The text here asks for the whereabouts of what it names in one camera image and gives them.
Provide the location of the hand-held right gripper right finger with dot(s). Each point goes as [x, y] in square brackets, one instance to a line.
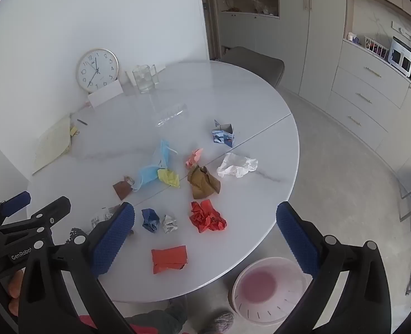
[295, 240]

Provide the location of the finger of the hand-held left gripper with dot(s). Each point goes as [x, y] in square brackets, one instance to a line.
[15, 203]
[47, 215]

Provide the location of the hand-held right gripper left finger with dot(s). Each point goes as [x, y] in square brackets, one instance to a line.
[113, 240]

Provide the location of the blue paper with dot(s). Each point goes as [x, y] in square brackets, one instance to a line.
[150, 220]

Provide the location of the pink white waste bin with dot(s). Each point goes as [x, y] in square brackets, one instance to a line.
[257, 281]

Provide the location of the grey paper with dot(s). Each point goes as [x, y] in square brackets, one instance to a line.
[169, 223]

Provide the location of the person's left hand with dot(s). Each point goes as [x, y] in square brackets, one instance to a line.
[14, 285]

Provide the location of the silver foil wrapper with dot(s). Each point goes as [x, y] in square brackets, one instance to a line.
[101, 217]

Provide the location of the small brown wrapper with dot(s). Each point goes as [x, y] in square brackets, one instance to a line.
[121, 189]

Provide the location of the red flat packet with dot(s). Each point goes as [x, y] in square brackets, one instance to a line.
[169, 259]

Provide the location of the open cream notebook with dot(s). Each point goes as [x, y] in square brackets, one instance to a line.
[52, 142]

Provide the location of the blue face mask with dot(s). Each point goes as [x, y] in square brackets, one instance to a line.
[148, 175]

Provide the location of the yellow crumpled paper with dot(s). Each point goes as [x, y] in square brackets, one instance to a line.
[169, 177]

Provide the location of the person's reddish pink garment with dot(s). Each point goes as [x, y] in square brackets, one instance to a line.
[87, 322]

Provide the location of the yellow binder clip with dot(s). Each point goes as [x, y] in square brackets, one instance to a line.
[74, 130]

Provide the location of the red crumpled paper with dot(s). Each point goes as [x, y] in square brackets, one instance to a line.
[207, 217]

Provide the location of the white crumpled tissue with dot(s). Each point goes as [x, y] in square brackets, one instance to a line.
[235, 167]

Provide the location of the black pen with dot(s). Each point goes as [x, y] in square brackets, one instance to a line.
[82, 122]

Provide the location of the brown crumpled paper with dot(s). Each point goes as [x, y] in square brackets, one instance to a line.
[202, 182]

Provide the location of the grey knitted slipper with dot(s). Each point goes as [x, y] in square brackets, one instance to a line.
[221, 322]

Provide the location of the pink crumpled paper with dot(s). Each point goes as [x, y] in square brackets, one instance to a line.
[194, 157]

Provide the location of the blue printed carton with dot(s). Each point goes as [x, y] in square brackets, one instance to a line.
[222, 135]

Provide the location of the white card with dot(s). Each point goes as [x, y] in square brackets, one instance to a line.
[104, 95]

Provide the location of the clear plastic bottle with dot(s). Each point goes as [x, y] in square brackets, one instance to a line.
[170, 114]

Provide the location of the clear glass pitcher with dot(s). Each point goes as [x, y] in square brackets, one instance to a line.
[143, 80]

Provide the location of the beige drawer cabinet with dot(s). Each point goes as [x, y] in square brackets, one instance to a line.
[365, 90]

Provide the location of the grey upholstered chair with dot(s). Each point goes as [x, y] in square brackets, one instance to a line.
[254, 62]

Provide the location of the tall beige cabinet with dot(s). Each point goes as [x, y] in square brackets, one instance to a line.
[316, 41]

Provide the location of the countertop spice rack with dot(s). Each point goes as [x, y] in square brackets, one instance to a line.
[375, 47]

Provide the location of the small white jar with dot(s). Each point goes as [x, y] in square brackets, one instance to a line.
[352, 37]

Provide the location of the cabinet with open niche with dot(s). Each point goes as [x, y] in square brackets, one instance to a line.
[247, 34]

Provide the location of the white countertop oven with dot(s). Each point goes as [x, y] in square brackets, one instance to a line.
[402, 55]

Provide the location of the round white wall clock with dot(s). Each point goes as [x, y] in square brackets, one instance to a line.
[97, 70]

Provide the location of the white wall rail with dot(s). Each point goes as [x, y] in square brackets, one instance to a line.
[405, 31]

